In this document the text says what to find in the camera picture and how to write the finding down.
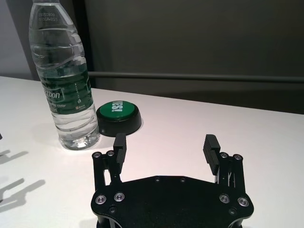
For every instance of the clear water bottle green label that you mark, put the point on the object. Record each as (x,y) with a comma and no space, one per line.
(64,83)

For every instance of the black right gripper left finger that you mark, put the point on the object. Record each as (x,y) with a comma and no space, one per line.
(120,154)

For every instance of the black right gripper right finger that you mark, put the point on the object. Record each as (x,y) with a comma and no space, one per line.
(211,154)

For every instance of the thin grey horizontal rail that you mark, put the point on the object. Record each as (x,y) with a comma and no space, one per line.
(202,76)

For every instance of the green push button black base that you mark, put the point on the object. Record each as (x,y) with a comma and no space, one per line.
(118,118)

